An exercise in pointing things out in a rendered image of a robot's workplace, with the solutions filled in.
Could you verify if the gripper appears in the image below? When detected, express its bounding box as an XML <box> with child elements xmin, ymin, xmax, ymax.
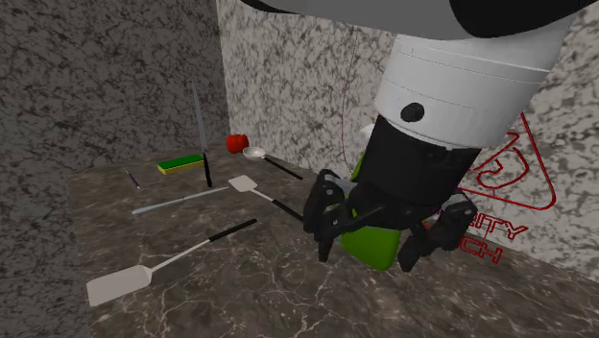
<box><xmin>302</xmin><ymin>113</ymin><xmax>484</xmax><ymax>274</ymax></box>

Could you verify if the green bottle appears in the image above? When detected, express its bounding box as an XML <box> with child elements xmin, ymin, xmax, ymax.
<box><xmin>339</xmin><ymin>123</ymin><xmax>403</xmax><ymax>272</ymax></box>

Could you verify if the red apple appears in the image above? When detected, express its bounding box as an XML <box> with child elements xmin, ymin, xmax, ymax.
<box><xmin>226</xmin><ymin>133</ymin><xmax>251</xmax><ymax>155</ymax></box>

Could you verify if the green and yellow sponge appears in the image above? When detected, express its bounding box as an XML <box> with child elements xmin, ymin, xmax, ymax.
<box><xmin>156</xmin><ymin>154</ymin><xmax>206</xmax><ymax>177</ymax></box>

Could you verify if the grey metal knife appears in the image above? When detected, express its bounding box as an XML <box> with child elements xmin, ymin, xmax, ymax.
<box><xmin>131</xmin><ymin>185</ymin><xmax>231</xmax><ymax>216</ymax></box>

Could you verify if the white ladle with black handle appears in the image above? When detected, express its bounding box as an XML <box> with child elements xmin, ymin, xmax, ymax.
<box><xmin>242</xmin><ymin>146</ymin><xmax>304</xmax><ymax>181</ymax></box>

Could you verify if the small white spatula black handle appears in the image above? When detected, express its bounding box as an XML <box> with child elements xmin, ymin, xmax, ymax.
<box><xmin>228</xmin><ymin>174</ymin><xmax>305</xmax><ymax>222</ymax></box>

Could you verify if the long knife with black handle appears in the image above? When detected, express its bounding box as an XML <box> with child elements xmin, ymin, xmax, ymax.
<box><xmin>190</xmin><ymin>79</ymin><xmax>214</xmax><ymax>189</ymax></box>

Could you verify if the large white spatula black handle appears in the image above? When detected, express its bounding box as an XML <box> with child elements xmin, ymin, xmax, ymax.
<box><xmin>85</xmin><ymin>217</ymin><xmax>258</xmax><ymax>308</ymax></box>

